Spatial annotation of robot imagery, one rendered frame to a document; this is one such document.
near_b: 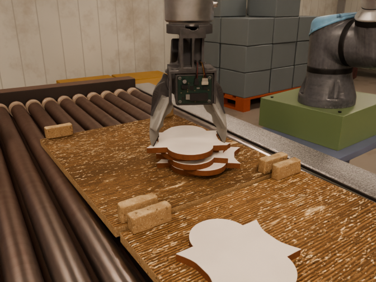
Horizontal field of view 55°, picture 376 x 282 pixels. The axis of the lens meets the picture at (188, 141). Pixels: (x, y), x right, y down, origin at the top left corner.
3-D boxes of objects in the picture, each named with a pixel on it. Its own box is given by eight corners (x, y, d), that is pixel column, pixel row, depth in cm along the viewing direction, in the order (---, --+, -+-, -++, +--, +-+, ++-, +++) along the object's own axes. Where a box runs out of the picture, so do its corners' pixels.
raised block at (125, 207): (154, 206, 53) (153, 189, 52) (160, 212, 52) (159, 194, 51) (116, 219, 50) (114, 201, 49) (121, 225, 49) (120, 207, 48)
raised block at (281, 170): (292, 169, 65) (294, 155, 64) (301, 173, 64) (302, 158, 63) (269, 178, 62) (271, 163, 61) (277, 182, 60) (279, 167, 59)
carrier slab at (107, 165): (173, 119, 99) (173, 113, 98) (291, 174, 67) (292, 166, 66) (40, 145, 80) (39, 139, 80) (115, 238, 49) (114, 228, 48)
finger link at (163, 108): (136, 148, 58) (164, 99, 56) (137, 136, 64) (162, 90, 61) (154, 156, 59) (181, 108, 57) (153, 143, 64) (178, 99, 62)
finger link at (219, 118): (228, 153, 60) (201, 107, 57) (221, 141, 66) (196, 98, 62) (244, 144, 60) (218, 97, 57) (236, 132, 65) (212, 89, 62)
